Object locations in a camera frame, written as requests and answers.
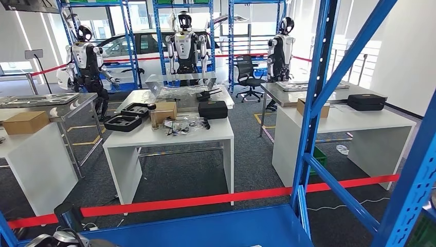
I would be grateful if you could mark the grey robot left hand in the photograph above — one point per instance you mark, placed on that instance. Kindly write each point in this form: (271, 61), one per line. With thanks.
(102, 244)

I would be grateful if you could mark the shiny metal sheet part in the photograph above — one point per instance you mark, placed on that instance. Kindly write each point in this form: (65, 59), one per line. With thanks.
(155, 85)

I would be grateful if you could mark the red barrier belt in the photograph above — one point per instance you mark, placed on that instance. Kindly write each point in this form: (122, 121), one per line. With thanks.
(170, 204)
(44, 70)

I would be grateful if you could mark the white table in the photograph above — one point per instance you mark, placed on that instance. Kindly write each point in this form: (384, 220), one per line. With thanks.
(41, 167)
(368, 121)
(170, 139)

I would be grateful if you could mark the black foam tray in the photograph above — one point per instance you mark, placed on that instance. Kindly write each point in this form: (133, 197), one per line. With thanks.
(127, 111)
(110, 125)

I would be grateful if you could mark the pile of bagged parts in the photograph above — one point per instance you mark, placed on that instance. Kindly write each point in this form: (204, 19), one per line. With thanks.
(180, 126)

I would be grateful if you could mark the brown cardboard box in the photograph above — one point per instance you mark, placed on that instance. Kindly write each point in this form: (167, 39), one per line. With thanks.
(326, 110)
(165, 110)
(25, 123)

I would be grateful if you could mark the flat metal tray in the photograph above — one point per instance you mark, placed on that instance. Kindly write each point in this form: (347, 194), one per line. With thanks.
(293, 86)
(37, 100)

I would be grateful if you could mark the clear plastic wrap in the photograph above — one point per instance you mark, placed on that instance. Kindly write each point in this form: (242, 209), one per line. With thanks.
(177, 92)

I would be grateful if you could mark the black zippered case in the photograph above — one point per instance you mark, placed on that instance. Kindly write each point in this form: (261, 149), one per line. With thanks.
(366, 102)
(213, 109)

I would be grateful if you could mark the black device with antennas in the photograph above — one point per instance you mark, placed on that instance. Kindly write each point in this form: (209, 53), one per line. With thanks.
(203, 96)

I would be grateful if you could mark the white car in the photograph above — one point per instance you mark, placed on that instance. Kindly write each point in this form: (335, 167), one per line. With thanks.
(150, 70)

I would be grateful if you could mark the white black humanoid robot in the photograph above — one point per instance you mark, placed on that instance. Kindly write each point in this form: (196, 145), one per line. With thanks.
(81, 58)
(185, 47)
(281, 51)

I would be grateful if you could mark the grey sign on stand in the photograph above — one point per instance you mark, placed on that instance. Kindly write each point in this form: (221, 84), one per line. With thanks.
(33, 54)

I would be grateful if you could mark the black office chair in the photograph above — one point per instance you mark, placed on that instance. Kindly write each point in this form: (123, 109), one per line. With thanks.
(245, 70)

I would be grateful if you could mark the black hanging screen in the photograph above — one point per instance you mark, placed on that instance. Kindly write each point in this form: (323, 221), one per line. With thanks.
(30, 5)

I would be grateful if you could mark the clear plastic bag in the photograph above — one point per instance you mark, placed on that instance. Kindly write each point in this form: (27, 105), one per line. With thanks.
(342, 150)

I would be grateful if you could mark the white locker cabinet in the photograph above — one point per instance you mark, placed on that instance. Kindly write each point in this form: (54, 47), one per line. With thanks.
(373, 64)

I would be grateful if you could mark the black barrier post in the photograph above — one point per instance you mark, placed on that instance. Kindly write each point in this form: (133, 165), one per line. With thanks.
(68, 218)

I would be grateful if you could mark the steel barrier post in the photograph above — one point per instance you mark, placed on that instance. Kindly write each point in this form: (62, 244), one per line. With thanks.
(32, 83)

